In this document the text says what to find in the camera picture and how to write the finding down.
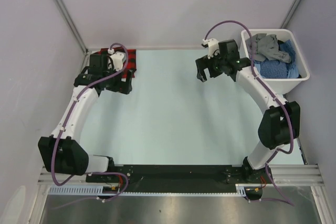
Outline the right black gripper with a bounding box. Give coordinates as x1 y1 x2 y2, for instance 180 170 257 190
196 49 227 82

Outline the grey long sleeve shirt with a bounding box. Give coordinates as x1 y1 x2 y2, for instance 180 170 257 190
245 33 291 63

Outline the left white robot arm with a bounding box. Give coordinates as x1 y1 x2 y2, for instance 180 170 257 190
38 48 134 182

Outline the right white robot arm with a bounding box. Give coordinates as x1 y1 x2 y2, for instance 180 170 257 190
195 38 300 183

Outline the red black plaid shirt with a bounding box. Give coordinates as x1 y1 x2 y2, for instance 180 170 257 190
97 47 137 79

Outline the blue checked shirt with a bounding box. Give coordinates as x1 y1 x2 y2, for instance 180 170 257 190
254 40 296 79

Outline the black shirt in bin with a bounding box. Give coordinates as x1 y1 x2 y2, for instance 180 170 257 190
277 40 284 46

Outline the light blue shirt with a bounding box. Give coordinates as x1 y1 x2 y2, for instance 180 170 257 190
285 61 300 79

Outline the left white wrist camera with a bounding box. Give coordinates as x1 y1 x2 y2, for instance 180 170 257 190
108 49 126 71

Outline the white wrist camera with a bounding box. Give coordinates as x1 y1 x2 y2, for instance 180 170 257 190
202 38 219 59
108 49 126 71

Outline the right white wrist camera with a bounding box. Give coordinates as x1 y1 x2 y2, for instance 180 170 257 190
202 38 219 59

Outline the white slotted cable duct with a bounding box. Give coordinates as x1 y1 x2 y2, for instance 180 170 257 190
49 185 246 197

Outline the aluminium frame rail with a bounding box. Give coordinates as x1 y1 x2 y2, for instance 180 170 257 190
37 164 324 186

